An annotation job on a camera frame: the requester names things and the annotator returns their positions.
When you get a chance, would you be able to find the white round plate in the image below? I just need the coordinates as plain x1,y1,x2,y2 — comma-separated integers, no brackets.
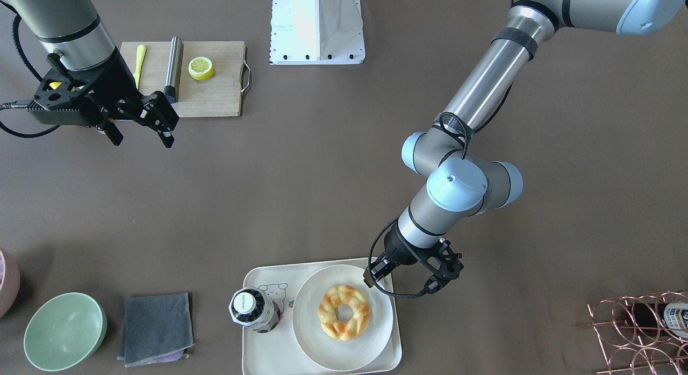
292,264,393,372

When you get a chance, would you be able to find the green bowl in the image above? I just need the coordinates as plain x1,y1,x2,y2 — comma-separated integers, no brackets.
24,292,108,372

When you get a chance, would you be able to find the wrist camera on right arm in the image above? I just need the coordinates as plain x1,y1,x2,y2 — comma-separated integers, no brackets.
27,78,104,127

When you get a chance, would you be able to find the dark tea bottle on tray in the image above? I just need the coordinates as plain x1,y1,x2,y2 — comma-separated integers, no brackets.
228,286,282,333

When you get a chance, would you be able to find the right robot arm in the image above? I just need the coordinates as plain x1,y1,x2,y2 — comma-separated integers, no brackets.
2,0,179,148

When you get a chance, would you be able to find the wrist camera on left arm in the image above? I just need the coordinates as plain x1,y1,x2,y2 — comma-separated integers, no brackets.
416,236,464,294

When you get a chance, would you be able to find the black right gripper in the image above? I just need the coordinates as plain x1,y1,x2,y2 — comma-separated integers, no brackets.
70,53,180,149

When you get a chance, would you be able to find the grey folded cloth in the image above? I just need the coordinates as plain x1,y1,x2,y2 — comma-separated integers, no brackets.
117,292,194,367

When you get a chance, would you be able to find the half lemon slice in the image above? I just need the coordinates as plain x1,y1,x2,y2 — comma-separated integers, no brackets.
188,56,215,81

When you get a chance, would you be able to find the copper wire bottle rack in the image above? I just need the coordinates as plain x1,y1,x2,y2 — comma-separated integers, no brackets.
587,290,686,374

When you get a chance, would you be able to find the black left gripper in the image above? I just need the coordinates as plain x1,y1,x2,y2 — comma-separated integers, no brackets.
363,222,430,288

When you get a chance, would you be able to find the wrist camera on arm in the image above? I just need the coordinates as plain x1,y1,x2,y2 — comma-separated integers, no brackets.
27,78,104,127
416,236,464,294

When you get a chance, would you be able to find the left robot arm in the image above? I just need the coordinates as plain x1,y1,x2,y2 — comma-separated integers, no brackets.
363,0,686,297

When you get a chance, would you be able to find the steel cylinder muddler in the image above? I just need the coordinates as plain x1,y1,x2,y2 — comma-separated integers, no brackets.
163,35,183,105

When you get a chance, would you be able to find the braided glazed donut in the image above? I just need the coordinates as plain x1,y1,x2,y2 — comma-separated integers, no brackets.
318,285,372,341

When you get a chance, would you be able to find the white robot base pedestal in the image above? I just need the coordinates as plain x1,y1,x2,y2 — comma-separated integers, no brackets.
269,0,366,65

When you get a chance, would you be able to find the yellow plastic knife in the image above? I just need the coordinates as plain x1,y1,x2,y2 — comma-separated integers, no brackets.
133,44,147,89

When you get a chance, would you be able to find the tea bottle in rack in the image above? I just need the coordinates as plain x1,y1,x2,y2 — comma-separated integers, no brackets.
623,302,687,341

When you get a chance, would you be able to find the pink ice bowl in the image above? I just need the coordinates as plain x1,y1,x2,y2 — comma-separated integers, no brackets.
1,248,20,317

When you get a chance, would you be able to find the bamboo cutting board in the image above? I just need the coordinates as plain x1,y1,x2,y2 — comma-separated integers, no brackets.
140,40,250,118

